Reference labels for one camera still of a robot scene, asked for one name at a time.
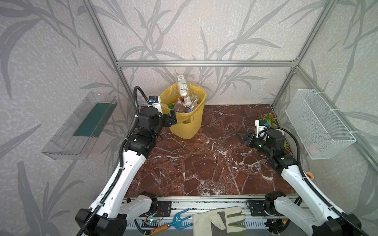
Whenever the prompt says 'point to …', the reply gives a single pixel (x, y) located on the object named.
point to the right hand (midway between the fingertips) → (241, 129)
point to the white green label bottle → (183, 89)
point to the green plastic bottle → (172, 106)
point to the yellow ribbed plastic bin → (188, 124)
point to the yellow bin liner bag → (170, 94)
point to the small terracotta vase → (310, 175)
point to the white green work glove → (217, 222)
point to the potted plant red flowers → (269, 119)
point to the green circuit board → (150, 223)
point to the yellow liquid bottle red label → (180, 106)
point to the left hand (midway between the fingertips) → (168, 105)
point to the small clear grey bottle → (194, 100)
